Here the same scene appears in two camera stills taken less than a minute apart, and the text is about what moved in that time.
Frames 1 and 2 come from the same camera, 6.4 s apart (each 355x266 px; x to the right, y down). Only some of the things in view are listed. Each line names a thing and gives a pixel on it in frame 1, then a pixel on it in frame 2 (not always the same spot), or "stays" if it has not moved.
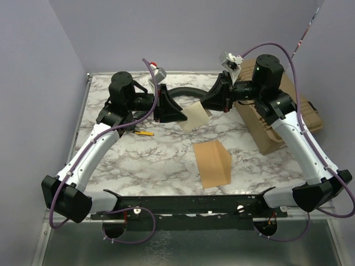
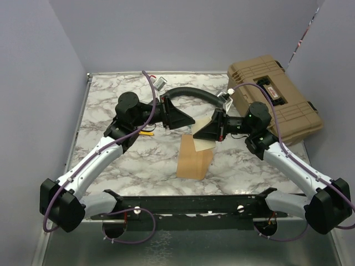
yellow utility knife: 143,133 stays
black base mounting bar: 226,212 stays
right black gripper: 220,97 -> 212,130
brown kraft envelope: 214,163 -> 192,164
